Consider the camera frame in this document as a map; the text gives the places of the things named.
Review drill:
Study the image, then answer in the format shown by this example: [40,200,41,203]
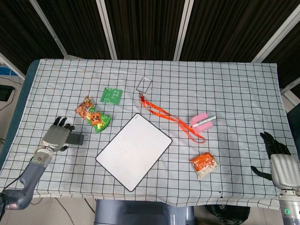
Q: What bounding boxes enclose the green sachet packet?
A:
[100,87,123,105]

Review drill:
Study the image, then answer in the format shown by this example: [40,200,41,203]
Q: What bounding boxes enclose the white black checkered tablecloth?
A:
[0,58,300,210]

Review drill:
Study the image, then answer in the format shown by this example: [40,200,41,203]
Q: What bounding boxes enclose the orange white snack packet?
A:
[189,152,220,180]

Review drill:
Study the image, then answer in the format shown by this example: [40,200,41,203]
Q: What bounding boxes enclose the pink sponge block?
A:
[189,112,215,133]

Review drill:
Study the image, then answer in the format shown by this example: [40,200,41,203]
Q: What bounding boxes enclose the orange green snack bag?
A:
[75,95,112,134]

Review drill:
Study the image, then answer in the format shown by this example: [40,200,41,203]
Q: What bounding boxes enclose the clear badge holder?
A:
[135,76,152,98]

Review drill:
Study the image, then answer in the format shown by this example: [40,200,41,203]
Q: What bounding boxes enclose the orange lanyard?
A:
[140,96,207,143]

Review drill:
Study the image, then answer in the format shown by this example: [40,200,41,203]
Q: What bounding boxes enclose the grey whiteboard eraser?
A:
[67,133,84,146]

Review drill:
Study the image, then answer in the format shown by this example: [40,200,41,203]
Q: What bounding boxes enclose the white whiteboard with black rim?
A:
[95,112,173,192]

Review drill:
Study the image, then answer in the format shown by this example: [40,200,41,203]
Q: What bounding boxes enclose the black partition panel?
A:
[0,0,65,75]
[29,0,113,60]
[252,10,300,99]
[174,0,300,63]
[96,0,194,61]

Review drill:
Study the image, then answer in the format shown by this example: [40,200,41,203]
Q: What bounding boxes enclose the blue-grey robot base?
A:
[93,199,195,225]

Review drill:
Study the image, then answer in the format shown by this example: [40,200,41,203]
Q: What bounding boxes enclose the blue item on floor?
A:
[0,66,15,76]

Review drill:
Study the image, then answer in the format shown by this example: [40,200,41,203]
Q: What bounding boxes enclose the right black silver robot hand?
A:
[250,131,300,190]

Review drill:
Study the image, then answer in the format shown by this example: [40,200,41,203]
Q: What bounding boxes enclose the white marker pen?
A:
[192,115,217,128]

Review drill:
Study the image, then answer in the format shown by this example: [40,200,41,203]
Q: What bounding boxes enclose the dark blue rounded object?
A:
[287,108,300,141]

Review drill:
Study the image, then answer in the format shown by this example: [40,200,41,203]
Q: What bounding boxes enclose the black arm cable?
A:
[0,157,36,225]

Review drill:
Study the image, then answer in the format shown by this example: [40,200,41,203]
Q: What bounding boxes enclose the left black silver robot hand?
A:
[41,116,75,152]

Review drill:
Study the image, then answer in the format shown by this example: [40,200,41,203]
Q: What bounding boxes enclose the black round floor object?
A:
[206,205,250,225]

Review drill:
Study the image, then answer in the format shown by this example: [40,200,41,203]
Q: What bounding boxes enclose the black box on floor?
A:
[0,85,14,102]

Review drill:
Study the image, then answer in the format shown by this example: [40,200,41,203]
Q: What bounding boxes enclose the blue table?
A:
[0,60,40,169]

